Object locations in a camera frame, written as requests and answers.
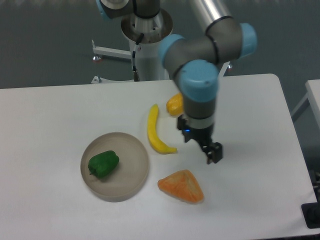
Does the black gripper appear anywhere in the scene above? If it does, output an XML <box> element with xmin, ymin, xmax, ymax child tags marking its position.
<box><xmin>177</xmin><ymin>116</ymin><xmax>223</xmax><ymax>165</ymax></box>

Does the green toy pepper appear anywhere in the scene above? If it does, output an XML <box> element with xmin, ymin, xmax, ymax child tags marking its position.
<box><xmin>88</xmin><ymin>150</ymin><xmax>120</xmax><ymax>179</ymax></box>

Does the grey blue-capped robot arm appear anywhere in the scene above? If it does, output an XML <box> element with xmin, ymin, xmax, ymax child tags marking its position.
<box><xmin>93</xmin><ymin>0</ymin><xmax>257</xmax><ymax>163</ymax></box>

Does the yellow toy bell pepper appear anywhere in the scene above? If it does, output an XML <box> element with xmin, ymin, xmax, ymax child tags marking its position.
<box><xmin>166</xmin><ymin>93</ymin><xmax>184</xmax><ymax>117</ymax></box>

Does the beige round plate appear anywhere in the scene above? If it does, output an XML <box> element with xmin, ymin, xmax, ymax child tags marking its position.
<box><xmin>80</xmin><ymin>132</ymin><xmax>150</xmax><ymax>202</ymax></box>

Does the yellow toy banana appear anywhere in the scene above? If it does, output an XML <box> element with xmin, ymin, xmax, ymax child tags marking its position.
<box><xmin>147</xmin><ymin>104</ymin><xmax>178</xmax><ymax>155</ymax></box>

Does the orange triangular toy bread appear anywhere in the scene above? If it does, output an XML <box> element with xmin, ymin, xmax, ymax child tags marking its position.
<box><xmin>157</xmin><ymin>169</ymin><xmax>204</xmax><ymax>204</ymax></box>

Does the white side table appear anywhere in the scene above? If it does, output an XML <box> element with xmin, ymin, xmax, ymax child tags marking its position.
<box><xmin>290</xmin><ymin>79</ymin><xmax>320</xmax><ymax>126</ymax></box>

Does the black device at table edge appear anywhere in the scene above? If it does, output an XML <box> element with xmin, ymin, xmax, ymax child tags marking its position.
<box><xmin>301</xmin><ymin>202</ymin><xmax>320</xmax><ymax>229</ymax></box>

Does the black cable on pedestal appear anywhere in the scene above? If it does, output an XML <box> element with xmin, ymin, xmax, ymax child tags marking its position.
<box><xmin>131</xmin><ymin>32</ymin><xmax>145</xmax><ymax>82</ymax></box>

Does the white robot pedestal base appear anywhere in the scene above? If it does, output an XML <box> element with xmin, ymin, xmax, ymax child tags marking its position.
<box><xmin>92</xmin><ymin>0</ymin><xmax>244</xmax><ymax>82</ymax></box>

